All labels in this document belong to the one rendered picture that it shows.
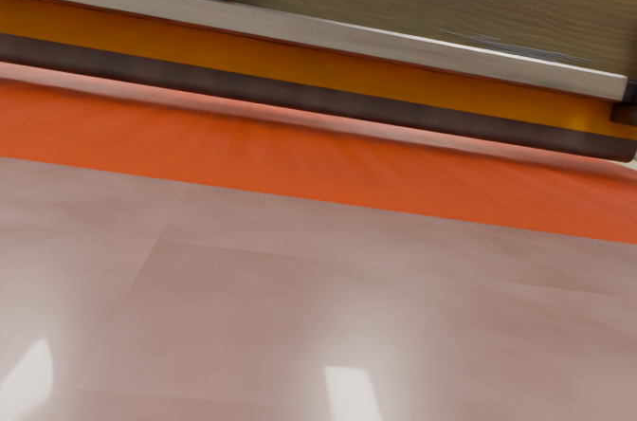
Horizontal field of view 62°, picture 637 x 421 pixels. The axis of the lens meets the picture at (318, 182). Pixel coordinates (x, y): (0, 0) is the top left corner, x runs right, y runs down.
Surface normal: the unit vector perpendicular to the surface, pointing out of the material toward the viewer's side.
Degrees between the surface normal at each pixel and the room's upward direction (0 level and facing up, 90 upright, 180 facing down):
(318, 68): 90
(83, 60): 90
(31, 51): 90
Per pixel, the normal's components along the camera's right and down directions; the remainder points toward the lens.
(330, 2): 0.11, 0.23
